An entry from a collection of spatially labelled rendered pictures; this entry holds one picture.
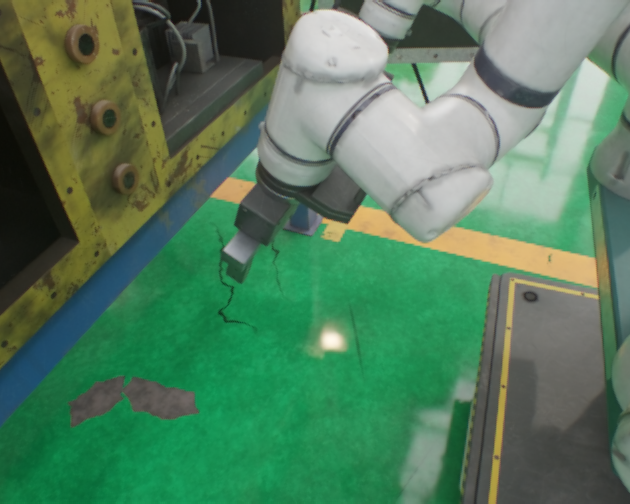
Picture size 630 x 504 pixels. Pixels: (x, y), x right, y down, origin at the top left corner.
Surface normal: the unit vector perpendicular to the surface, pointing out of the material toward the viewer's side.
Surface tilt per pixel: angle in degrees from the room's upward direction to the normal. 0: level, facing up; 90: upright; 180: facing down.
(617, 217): 0
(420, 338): 0
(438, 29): 90
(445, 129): 24
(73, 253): 90
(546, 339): 0
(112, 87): 90
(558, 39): 99
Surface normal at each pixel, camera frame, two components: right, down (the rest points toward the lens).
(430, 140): 0.14, -0.36
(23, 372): 0.92, 0.25
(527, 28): -0.79, 0.38
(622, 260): -0.03, -0.73
